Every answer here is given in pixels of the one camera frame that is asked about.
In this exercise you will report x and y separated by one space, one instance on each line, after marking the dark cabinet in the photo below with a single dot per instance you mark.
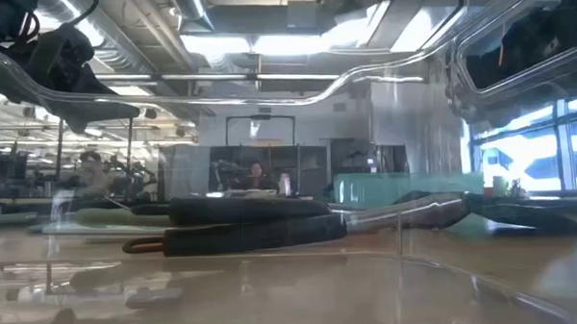
360 159

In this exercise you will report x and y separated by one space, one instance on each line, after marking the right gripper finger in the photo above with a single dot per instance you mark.
476 107

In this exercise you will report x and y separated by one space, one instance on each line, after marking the clear plastic container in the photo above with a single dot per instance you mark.
291 101

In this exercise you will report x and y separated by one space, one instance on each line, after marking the dark shelving unit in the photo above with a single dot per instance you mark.
308 166

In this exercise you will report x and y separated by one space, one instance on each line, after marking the pale cup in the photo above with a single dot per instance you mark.
500 187

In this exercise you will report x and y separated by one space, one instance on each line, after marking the white bottle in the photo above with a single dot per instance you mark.
285 185

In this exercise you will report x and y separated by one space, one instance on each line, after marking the teal plastic container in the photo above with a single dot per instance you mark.
381 190

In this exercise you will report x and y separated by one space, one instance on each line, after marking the person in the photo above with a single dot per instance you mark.
92 178
257 177

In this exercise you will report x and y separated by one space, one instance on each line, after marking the large window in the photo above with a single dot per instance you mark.
519 159

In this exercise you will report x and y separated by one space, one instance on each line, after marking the orange silicone spatula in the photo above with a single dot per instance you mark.
140 246

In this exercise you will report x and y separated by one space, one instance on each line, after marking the red cup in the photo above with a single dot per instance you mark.
488 192

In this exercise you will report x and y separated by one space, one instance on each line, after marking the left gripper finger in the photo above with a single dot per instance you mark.
99 108
73 116

